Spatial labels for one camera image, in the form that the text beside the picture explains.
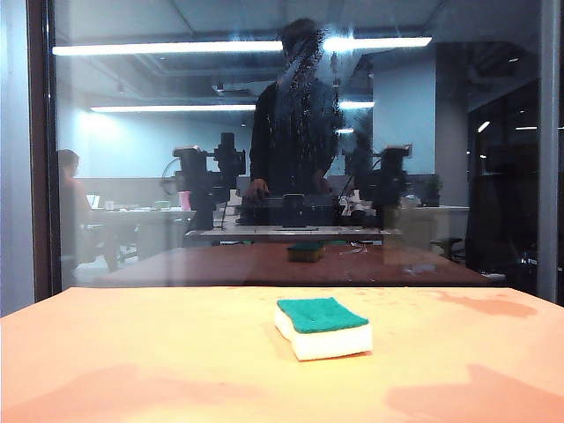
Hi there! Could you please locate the green and yellow sponge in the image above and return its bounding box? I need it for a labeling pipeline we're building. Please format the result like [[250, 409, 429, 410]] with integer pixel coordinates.
[[274, 296, 374, 362]]

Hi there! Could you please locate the large glass window pane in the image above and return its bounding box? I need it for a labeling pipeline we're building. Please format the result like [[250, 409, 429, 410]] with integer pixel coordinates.
[[48, 0, 545, 288]]

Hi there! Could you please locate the dark brown window frame post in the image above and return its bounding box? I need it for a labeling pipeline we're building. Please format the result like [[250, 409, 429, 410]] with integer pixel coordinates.
[[26, 0, 62, 303]]

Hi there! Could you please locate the grey window frame post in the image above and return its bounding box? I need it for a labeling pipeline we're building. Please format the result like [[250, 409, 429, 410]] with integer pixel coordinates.
[[536, 0, 564, 306]]

